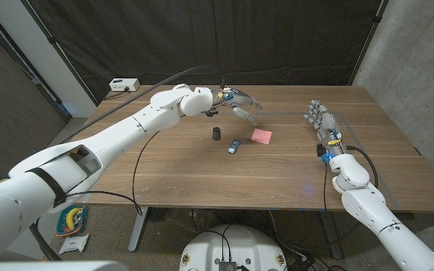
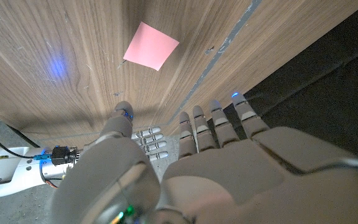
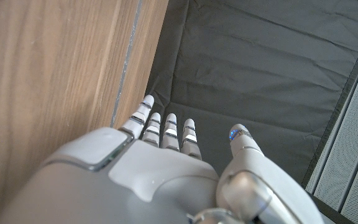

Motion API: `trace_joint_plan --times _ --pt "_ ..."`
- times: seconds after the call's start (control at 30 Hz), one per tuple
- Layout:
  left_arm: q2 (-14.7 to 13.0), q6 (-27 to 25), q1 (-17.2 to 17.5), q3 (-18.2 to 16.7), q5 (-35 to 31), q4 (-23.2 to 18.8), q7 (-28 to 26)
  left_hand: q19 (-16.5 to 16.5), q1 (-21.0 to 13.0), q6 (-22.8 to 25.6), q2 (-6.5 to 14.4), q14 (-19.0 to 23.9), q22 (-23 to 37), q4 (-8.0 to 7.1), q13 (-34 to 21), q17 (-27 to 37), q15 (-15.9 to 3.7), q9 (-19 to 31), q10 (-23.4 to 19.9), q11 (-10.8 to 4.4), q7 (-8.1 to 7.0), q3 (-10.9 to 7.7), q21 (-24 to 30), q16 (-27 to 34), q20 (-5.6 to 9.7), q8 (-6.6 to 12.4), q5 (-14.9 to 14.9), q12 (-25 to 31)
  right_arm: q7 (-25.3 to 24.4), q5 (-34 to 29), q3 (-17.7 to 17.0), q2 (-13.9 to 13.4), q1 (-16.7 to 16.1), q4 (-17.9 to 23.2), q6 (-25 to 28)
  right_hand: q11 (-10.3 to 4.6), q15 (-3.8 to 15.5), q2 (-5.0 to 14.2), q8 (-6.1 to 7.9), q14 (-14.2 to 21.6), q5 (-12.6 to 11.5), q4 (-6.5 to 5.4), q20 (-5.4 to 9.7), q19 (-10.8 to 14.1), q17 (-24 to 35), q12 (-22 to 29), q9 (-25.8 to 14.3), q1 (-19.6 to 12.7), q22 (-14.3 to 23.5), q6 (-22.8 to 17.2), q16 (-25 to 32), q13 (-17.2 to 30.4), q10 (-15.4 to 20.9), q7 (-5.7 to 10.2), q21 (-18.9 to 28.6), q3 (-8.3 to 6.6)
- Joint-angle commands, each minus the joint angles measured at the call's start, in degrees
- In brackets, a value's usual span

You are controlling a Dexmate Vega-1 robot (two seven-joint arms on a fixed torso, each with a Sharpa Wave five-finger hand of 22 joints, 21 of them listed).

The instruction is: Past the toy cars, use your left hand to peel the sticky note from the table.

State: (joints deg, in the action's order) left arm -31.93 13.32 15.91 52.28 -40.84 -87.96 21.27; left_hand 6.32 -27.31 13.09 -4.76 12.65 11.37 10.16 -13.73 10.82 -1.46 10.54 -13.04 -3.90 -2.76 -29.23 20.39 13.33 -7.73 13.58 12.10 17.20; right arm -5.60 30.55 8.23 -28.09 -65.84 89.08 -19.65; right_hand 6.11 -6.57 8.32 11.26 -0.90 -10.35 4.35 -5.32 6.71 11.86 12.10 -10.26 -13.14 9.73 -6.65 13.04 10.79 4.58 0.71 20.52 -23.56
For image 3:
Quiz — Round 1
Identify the black backdrop curtain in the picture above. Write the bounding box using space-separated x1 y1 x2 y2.
144 0 358 189

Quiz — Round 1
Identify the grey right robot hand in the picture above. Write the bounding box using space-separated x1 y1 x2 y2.
0 94 324 224

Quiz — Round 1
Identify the grey perforated panel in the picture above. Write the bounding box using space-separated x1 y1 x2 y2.
305 30 358 224

